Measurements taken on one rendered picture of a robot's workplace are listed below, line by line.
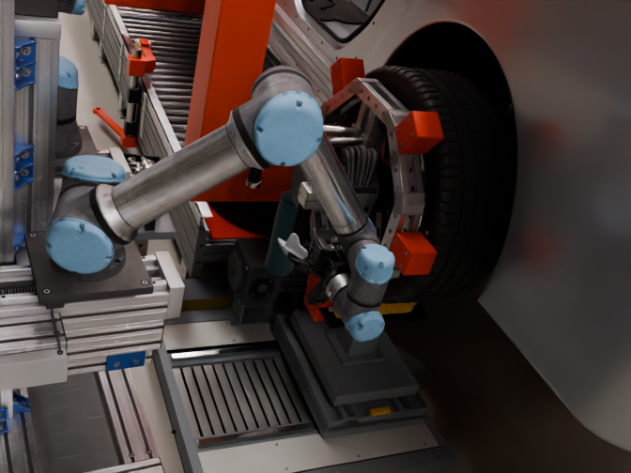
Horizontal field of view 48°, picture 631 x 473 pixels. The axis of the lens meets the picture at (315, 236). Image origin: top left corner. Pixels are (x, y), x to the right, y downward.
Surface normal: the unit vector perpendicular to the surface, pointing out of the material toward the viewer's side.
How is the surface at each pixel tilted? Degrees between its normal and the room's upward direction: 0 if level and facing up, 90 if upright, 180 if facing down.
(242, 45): 90
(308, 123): 85
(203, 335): 0
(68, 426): 0
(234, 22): 90
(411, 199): 45
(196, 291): 0
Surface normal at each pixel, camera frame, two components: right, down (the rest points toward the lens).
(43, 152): 0.42, 0.57
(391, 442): 0.22, -0.82
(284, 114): 0.24, 0.50
